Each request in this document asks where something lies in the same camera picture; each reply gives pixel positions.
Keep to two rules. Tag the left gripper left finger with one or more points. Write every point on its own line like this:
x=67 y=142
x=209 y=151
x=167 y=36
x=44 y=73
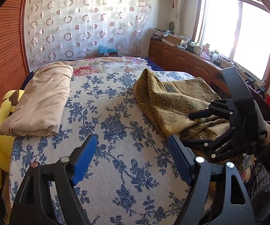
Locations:
x=33 y=202

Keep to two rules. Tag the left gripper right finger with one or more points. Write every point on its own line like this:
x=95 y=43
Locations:
x=217 y=194

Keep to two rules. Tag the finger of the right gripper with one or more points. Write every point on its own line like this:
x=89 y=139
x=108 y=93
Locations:
x=222 y=108
x=217 y=140

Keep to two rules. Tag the golden patterned cloth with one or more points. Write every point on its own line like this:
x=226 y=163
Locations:
x=168 y=105

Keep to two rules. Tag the person's right hand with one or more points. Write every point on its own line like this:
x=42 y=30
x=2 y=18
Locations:
x=264 y=129

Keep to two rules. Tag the long wooden sideboard cabinet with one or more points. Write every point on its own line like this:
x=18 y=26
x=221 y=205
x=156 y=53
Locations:
x=172 y=58

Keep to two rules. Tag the navy blue bed sheet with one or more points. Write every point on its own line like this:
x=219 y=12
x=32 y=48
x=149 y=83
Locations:
x=153 y=65

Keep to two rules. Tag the cardboard box on cabinet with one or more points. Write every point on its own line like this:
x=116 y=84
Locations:
x=175 y=40

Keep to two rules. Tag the blue floral white bedspread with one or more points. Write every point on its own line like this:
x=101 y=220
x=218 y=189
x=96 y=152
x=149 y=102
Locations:
x=132 y=177

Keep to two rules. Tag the folded beige cloth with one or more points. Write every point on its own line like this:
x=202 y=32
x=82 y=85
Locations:
x=40 y=109

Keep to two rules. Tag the blue item on box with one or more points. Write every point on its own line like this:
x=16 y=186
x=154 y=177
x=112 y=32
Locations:
x=104 y=51

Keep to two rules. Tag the pink floral blanket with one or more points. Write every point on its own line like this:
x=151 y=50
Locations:
x=107 y=65

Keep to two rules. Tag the circle patterned sheer curtain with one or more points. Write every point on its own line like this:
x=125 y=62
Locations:
x=75 y=29

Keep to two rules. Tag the window with wooden frame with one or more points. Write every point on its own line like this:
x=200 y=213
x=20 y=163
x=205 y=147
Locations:
x=240 y=31

